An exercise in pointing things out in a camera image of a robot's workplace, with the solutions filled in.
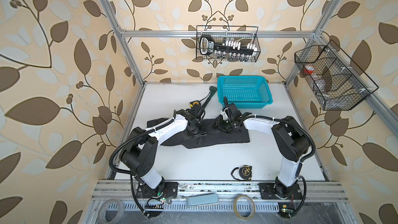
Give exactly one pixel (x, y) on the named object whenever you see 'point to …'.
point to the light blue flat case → (202, 199)
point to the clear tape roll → (103, 207)
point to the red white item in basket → (309, 70)
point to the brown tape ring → (252, 214)
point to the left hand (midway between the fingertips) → (206, 133)
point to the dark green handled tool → (213, 89)
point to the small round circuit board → (284, 212)
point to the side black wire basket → (333, 80)
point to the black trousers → (182, 140)
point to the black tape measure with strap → (245, 172)
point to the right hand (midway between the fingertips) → (214, 129)
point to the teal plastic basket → (247, 92)
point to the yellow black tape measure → (192, 103)
